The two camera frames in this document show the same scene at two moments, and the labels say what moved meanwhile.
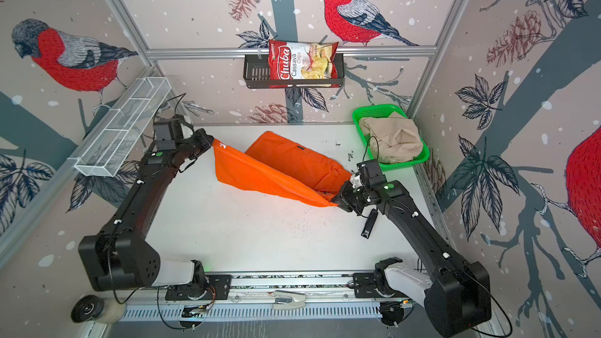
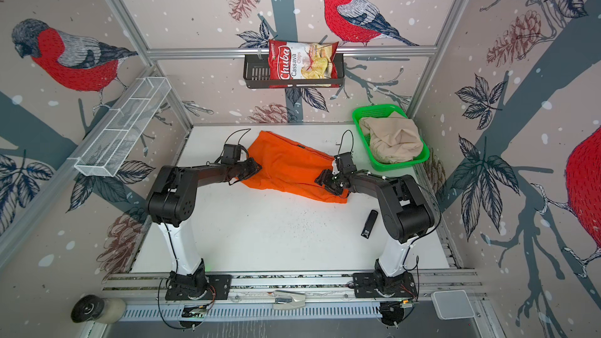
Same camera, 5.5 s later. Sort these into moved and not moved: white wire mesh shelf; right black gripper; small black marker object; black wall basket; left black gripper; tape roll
Moved: left black gripper; right black gripper
Not moved: black wall basket; small black marker object; white wire mesh shelf; tape roll
